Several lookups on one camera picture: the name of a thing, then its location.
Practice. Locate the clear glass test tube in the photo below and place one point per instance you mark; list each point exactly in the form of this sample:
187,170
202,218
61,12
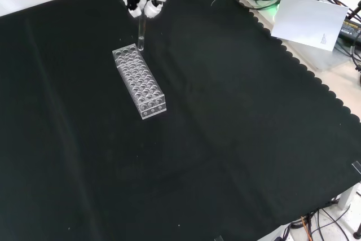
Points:
141,33

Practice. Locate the clear plastic test tube rack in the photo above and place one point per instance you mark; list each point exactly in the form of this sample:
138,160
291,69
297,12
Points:
138,80

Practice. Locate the black bench cloth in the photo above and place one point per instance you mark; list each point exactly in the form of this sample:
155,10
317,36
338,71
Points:
169,139

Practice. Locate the pale board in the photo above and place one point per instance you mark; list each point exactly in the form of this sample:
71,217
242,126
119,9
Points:
308,21

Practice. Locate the black power supply brick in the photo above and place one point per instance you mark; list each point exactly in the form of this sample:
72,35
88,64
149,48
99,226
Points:
351,29

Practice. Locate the clear tape piece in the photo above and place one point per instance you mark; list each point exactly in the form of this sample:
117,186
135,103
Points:
357,167
218,238

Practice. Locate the white table leg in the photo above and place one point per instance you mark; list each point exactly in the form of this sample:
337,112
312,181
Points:
345,197

